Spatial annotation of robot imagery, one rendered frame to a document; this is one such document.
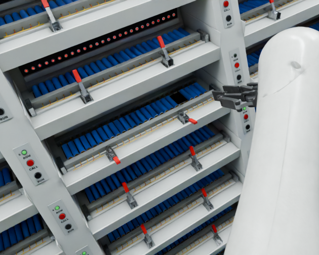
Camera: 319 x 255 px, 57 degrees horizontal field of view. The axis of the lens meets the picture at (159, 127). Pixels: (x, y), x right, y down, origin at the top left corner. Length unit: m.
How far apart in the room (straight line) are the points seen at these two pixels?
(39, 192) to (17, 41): 0.40
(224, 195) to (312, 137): 0.87
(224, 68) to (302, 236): 0.73
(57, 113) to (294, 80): 0.61
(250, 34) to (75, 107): 0.61
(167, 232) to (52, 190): 0.48
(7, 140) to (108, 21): 0.40
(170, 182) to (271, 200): 0.73
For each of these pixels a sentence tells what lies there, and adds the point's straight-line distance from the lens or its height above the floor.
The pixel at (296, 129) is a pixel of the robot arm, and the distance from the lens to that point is 0.39.
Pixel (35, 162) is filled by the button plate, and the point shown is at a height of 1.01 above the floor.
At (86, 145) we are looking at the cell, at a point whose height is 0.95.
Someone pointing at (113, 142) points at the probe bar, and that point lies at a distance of 0.93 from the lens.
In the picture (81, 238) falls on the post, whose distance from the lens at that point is 1.01.
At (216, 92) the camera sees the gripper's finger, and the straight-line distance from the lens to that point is 0.84.
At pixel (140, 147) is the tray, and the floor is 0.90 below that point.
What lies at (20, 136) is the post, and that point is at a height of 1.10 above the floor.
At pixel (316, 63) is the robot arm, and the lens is 0.45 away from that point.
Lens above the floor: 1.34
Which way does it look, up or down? 26 degrees down
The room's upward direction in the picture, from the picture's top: 18 degrees counter-clockwise
